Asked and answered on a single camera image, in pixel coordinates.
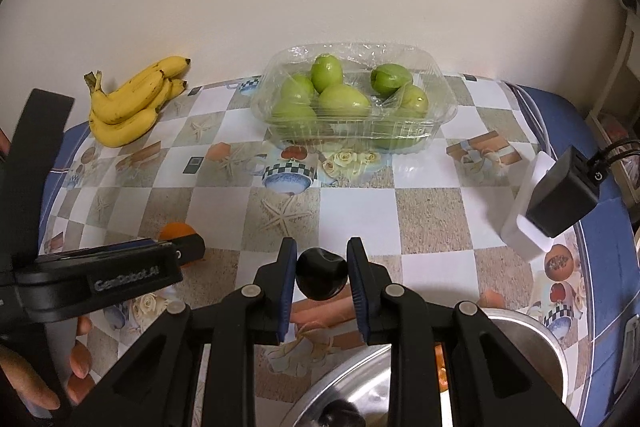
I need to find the black power adapter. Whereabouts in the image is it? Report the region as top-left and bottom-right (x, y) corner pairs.
(526, 146), (601, 239)

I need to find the batch of packed green jujubes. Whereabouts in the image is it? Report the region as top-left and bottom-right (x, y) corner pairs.
(270, 53), (431, 152)

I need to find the yellow banana bunch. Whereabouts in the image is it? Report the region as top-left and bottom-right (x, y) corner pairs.
(84, 56), (192, 148)

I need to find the white socket box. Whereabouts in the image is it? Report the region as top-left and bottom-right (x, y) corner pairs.
(501, 152), (556, 263)

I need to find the person's left hand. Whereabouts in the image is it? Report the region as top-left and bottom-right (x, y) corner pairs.
(0, 316), (97, 414)

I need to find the small dark plum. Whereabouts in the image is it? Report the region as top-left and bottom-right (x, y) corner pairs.
(320, 399), (368, 427)

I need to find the clear plastic container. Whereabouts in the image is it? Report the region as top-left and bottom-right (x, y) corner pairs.
(250, 41), (457, 154)

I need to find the stainless steel basin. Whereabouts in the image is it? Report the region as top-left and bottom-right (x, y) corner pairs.
(277, 304), (571, 427)

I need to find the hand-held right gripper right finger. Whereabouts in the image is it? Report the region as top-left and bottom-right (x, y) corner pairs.
(346, 237), (581, 427)

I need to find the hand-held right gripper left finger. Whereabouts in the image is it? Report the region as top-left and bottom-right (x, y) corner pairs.
(67, 237), (299, 427)

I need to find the black power cable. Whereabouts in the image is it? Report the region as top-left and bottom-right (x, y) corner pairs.
(587, 137), (640, 170)

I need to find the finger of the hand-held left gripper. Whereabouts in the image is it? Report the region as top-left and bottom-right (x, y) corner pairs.
(159, 233), (207, 269)

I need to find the orange tangerine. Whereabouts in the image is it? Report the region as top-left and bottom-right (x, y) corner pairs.
(159, 221), (202, 269)
(434, 343), (451, 392)

